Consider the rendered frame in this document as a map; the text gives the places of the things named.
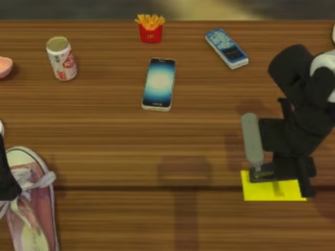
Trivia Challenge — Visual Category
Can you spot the red box of french fries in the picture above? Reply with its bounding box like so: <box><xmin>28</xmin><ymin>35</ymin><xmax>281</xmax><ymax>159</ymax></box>
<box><xmin>134</xmin><ymin>14</ymin><xmax>166</xmax><ymax>44</ymax></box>

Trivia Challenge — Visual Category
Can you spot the white and pink sneaker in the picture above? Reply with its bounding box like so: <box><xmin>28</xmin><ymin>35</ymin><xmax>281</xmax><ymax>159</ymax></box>
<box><xmin>0</xmin><ymin>146</ymin><xmax>60</xmax><ymax>251</ymax></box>

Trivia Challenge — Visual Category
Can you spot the pink bowl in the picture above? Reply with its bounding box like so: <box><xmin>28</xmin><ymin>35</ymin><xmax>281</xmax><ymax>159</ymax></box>
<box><xmin>0</xmin><ymin>56</ymin><xmax>14</xmax><ymax>79</ymax></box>

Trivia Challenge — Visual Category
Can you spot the yellow sticky note pad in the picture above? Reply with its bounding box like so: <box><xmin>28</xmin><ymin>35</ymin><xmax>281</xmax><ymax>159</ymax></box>
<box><xmin>240</xmin><ymin>170</ymin><xmax>307</xmax><ymax>202</ymax></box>

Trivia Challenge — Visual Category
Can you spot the white and red drink can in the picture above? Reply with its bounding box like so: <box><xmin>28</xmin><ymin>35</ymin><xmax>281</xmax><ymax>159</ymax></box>
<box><xmin>46</xmin><ymin>36</ymin><xmax>78</xmax><ymax>82</ymax></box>

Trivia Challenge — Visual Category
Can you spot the smartphone with blue screen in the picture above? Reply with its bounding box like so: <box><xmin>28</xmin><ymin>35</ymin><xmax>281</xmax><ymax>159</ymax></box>
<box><xmin>141</xmin><ymin>58</ymin><xmax>177</xmax><ymax>112</ymax></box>

